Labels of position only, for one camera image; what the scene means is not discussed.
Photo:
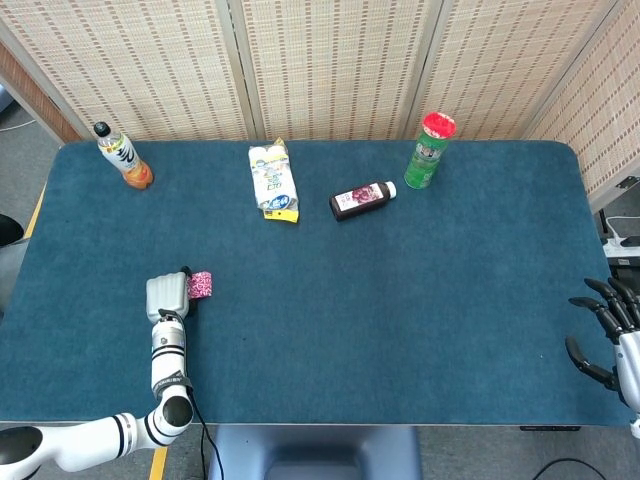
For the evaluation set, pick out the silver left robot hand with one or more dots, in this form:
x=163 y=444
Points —
x=165 y=295

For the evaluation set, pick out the black-fingered right robot hand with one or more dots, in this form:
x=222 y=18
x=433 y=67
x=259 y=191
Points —
x=627 y=350

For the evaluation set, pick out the pink patterned packet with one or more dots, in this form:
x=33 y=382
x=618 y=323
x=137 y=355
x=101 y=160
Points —
x=200 y=286

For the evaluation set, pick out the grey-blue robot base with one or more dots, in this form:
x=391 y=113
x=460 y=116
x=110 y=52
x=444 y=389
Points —
x=315 y=450

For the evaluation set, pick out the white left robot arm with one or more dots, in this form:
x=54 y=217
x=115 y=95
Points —
x=167 y=355

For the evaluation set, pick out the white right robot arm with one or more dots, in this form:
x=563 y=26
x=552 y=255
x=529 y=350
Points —
x=635 y=429

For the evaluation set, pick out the white power strip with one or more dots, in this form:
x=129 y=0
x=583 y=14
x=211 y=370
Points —
x=622 y=246

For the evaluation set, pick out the orange drink bottle black cap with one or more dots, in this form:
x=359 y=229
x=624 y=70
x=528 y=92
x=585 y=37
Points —
x=125 y=160

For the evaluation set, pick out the white tissue pack yellow edge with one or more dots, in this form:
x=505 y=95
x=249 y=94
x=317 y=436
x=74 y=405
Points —
x=272 y=180

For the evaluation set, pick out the black round object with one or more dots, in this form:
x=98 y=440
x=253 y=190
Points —
x=9 y=230

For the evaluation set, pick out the blue felt table cloth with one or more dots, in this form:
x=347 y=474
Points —
x=350 y=310

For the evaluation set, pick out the dark juice bottle white cap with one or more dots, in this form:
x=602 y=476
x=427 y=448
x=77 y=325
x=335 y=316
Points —
x=360 y=200

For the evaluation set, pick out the woven bamboo screen panel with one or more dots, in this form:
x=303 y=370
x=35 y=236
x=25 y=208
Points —
x=340 y=65
x=500 y=65
x=150 y=65
x=610 y=120

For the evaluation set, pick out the brown woven screen panel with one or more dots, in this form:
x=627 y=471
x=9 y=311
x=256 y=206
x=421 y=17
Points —
x=35 y=95

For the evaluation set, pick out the green chips can red lid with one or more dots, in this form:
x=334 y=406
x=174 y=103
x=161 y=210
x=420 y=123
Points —
x=425 y=160

